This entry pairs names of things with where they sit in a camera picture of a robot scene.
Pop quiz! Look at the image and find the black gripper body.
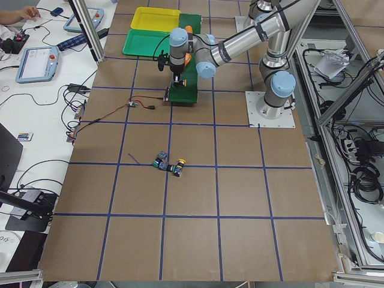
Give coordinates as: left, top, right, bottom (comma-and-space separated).
169, 63, 185, 81

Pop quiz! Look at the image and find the plain orange cylinder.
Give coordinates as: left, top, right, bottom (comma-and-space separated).
185, 25, 193, 34

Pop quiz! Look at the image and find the yellow push button switch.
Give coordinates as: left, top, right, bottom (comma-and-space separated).
172, 79, 187, 88

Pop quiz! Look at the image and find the orange cylinder marked 4680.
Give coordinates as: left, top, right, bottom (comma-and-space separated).
184, 53, 192, 67

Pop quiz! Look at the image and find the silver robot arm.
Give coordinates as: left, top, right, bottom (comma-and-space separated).
158, 1, 319, 119

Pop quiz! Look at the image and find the person's hand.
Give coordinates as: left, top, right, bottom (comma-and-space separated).
18, 6, 41, 20

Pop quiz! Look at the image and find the green conveyor belt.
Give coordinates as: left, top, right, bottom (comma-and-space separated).
157, 13, 202, 104

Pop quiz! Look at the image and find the green plastic tray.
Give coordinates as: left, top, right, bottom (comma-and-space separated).
122, 29, 170, 57

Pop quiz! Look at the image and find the yellow plastic tray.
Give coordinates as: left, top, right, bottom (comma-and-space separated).
130, 7, 181, 32

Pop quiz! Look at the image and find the far blue teach pendant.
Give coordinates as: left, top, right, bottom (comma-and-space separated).
63, 7, 105, 33

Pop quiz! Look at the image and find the blue teach pendant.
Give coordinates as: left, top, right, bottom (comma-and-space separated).
15, 46, 59, 83
63, 7, 105, 33

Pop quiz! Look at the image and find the folded blue plaid umbrella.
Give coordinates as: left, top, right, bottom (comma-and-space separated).
57, 34, 86, 51

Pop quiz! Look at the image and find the black power adapter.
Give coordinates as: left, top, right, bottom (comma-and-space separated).
68, 83, 91, 93

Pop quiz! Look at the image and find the near blue teach pendant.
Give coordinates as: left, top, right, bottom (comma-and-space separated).
15, 46, 59, 83

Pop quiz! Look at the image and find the crumpled white paper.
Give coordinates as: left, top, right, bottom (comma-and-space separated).
314, 49, 349, 80

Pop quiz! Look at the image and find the black monitor stand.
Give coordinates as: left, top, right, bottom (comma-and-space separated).
1, 125, 57, 232

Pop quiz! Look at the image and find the red black power cable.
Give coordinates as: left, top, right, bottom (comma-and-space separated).
66, 95, 165, 139

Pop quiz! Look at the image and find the aluminium frame post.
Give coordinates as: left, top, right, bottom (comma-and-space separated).
68, 0, 105, 63

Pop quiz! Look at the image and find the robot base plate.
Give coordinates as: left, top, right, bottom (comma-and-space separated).
245, 91, 296, 128

